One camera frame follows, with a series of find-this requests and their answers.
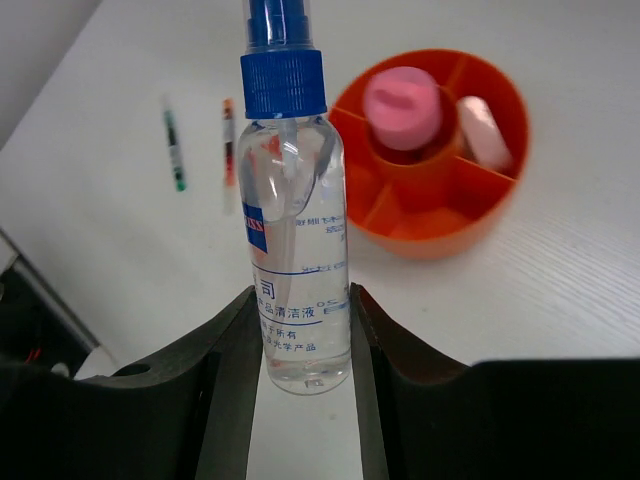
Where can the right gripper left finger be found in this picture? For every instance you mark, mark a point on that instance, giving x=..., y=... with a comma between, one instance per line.
x=183, y=412

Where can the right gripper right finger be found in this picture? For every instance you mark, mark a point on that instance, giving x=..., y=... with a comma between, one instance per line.
x=424, y=415

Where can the clear blue spray bottle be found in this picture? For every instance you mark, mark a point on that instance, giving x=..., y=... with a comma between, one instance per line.
x=292, y=185

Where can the pink white eraser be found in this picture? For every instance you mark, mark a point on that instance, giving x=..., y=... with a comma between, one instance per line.
x=481, y=135

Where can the pink capped glue bottle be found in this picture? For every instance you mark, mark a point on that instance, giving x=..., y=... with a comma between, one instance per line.
x=403, y=107

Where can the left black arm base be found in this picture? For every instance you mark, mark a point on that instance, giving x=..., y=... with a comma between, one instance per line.
x=37, y=327

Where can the green pen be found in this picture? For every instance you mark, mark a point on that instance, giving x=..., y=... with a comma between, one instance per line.
x=173, y=144

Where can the orange round divided container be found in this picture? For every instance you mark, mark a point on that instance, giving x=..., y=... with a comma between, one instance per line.
x=436, y=201

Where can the orange capped red pen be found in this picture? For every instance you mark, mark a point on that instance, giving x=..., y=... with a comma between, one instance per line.
x=229, y=180

